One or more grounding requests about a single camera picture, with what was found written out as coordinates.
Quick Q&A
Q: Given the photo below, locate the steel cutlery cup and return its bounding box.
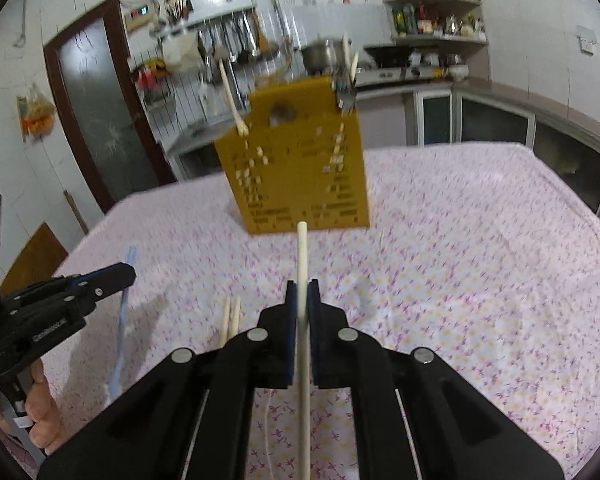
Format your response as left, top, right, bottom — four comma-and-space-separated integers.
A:
162, 0, 193, 23

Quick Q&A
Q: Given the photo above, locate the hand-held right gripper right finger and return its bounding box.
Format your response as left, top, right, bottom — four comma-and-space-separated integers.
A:
307, 279, 566, 480

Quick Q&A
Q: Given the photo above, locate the hanging white cloth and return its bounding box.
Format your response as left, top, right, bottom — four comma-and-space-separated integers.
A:
161, 32, 203, 72

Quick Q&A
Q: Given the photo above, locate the steel gas stove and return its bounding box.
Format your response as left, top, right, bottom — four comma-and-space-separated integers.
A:
355, 62, 416, 87

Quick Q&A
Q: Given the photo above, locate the person's left hand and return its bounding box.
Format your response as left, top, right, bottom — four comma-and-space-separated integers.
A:
0, 359, 62, 451

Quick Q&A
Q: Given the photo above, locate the white wall switch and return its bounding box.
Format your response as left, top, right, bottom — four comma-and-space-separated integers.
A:
577, 27, 598, 56

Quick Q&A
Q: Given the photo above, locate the steel wall rack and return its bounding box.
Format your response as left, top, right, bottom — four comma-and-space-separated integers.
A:
150, 5, 258, 36

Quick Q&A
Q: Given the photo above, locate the brown framed glass door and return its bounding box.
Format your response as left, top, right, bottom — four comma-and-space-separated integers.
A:
42, 0, 178, 216

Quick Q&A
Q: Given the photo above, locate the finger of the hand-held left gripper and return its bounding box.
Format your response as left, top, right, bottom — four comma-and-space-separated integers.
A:
72, 284, 133, 313
55, 262, 136, 291

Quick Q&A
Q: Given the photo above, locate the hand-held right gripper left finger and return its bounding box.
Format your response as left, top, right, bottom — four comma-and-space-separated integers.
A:
37, 280, 299, 480

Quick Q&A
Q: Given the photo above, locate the black wok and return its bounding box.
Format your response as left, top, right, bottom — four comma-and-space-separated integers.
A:
362, 42, 406, 61

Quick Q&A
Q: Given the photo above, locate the steel corner shelf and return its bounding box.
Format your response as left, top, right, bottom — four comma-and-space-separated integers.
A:
382, 0, 490, 48

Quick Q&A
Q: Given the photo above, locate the wire basket with coloured cloths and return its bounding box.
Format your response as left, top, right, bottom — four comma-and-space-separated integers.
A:
132, 57, 173, 108

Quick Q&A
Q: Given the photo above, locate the hanging orange plastic bag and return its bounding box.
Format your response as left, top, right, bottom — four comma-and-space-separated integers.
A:
17, 82, 57, 143

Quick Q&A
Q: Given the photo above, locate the glass door base cabinet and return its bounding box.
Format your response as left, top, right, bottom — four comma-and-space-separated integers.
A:
412, 85, 600, 221

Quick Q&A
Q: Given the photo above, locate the light blue plastic stick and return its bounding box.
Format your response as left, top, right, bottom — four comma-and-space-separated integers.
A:
109, 246, 137, 398

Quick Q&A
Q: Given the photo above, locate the beige digital wall controller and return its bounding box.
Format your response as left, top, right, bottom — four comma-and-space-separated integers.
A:
122, 0, 161, 31

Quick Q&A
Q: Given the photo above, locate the wooden board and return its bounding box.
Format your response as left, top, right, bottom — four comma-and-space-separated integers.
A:
0, 222, 71, 296

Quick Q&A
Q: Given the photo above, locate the white soap bottle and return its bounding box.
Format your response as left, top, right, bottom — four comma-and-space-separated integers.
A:
199, 82, 221, 118

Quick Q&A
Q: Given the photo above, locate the steel sink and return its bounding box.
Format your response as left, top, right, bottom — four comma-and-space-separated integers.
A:
166, 119, 236, 157

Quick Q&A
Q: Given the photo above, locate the yellow plastic utensil holder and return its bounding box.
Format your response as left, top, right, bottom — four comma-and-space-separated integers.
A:
214, 76, 371, 235

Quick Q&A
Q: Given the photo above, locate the steel cooking pot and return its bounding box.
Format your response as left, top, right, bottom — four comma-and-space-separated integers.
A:
300, 37, 346, 73

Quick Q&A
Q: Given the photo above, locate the row of hanging kitchen utensils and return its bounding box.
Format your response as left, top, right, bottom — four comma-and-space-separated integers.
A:
197, 12, 281, 66

